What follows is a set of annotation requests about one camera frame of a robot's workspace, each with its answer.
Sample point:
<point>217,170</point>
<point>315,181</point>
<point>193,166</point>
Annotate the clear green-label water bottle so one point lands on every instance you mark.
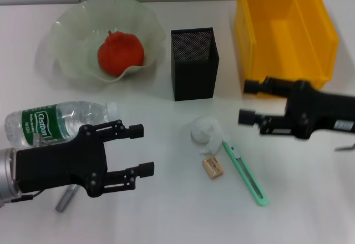
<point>63,116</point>

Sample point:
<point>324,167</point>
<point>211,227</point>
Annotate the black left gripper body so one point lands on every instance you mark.
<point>61,163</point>

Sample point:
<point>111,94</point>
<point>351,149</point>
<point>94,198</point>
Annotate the beige eraser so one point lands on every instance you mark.
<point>212,168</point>

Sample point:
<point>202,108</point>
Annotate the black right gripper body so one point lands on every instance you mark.
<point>321,111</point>

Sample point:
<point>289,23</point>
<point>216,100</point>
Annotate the green utility knife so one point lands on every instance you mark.
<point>244,169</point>

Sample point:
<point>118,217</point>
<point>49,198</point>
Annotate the yellow plastic bin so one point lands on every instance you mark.
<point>277,8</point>

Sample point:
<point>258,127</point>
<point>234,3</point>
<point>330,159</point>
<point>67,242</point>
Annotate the orange knitted fruit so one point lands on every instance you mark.
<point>119,52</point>

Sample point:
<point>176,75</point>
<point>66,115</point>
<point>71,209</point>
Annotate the white paper ball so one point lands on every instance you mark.
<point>202,129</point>

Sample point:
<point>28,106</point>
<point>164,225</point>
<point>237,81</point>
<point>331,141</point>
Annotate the pale green glass fruit plate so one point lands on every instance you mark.
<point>72,33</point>

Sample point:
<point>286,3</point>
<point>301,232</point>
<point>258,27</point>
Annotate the black mesh pen holder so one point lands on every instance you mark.
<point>194,80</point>

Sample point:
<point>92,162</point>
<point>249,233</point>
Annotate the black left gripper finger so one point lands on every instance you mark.
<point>146,169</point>
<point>136,131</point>

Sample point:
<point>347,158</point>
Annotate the grey metal pen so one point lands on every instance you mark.
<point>62,201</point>

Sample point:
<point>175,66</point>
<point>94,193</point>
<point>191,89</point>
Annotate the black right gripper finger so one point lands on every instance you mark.
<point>246,117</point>
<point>251,86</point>

